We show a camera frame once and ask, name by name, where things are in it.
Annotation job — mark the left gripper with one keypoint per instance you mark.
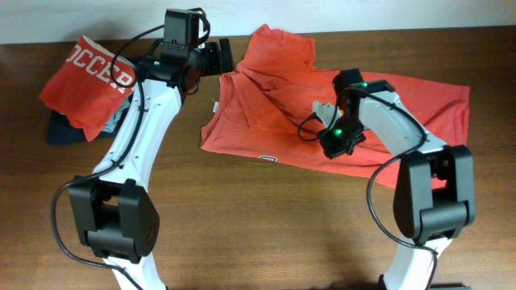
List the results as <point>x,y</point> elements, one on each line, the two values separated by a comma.
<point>214,64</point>

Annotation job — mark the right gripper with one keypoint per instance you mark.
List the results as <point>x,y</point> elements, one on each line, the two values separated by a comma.
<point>331,147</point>

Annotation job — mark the orange t-shirt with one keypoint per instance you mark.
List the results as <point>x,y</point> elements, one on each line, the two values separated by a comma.
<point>264,104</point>

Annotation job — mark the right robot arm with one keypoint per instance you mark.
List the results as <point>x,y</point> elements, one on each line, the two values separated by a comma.
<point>434,195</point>

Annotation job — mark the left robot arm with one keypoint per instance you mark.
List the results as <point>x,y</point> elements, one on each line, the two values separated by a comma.
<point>113,213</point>

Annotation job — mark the folded grey garment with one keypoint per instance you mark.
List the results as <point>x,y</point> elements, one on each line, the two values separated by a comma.
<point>100,119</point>

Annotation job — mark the folded red soccer shirt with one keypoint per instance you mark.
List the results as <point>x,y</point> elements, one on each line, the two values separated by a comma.
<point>88,78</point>

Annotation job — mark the folded navy garment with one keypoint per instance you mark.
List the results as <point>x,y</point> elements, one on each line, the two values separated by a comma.
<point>60,131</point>

